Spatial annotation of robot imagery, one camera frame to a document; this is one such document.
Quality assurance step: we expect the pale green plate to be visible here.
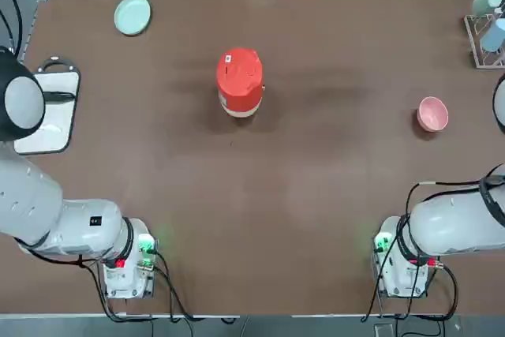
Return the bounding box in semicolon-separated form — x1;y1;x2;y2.
114;0;152;37

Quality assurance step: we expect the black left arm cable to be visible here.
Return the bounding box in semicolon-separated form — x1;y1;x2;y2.
0;0;24;58

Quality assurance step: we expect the light blue cup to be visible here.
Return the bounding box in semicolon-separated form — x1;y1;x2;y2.
479;17;505;54

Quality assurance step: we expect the black base cable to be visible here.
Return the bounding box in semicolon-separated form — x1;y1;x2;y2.
361;264;461;322
77;249;241;322

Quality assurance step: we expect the orange rice cooker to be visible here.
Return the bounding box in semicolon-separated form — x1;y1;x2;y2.
215;47;264;119

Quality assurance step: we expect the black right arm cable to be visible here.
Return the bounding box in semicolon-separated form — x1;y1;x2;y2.
406;173;505;267

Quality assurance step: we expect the white tray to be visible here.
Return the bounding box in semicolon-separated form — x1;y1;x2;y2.
13;58;82;155

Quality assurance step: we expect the pink bowl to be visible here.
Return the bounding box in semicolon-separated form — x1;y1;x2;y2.
417;95;450;132

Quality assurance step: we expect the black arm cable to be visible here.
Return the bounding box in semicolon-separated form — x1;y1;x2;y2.
0;0;24;58
406;173;505;267

